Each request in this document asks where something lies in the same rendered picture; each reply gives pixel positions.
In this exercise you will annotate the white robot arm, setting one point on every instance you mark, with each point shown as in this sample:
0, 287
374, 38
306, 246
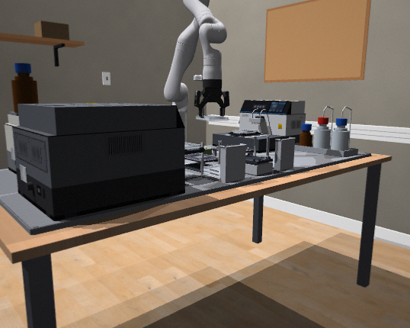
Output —
210, 30

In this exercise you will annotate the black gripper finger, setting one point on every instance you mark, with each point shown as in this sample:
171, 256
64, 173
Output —
221, 104
203, 102

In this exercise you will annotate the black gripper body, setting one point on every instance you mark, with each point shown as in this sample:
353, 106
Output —
212, 86

